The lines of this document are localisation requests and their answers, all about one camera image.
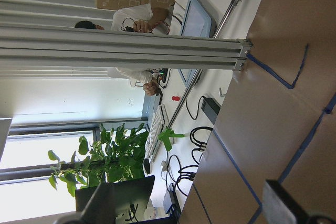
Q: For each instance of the white keyboard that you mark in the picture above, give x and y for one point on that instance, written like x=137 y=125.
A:
x=159 y=122

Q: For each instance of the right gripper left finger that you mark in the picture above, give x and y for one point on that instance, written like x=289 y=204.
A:
x=93 y=205

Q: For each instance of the blue teach pendant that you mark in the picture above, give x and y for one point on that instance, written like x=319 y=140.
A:
x=197 y=21

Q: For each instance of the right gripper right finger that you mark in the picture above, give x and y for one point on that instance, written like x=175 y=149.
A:
x=279 y=207

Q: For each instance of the green potted plant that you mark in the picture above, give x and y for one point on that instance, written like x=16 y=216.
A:
x=114 y=158

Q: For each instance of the aluminium frame post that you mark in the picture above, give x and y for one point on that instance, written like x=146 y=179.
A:
x=30 y=45

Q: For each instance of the black power adapter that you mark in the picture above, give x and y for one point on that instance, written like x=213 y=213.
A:
x=210 y=108

